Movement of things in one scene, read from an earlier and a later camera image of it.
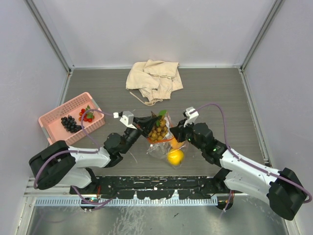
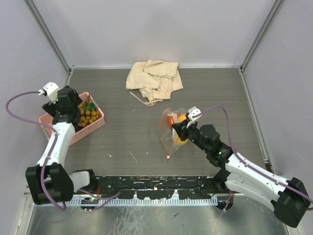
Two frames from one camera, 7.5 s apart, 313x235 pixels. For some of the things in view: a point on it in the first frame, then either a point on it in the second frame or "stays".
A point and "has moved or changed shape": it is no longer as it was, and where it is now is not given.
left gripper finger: (146, 123) to (50, 107)
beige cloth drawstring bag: (155, 80) stays
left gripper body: (130, 136) to (78, 102)
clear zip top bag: (168, 149) has moved or changed shape
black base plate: (194, 187) stays
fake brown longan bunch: (159, 129) to (89, 113)
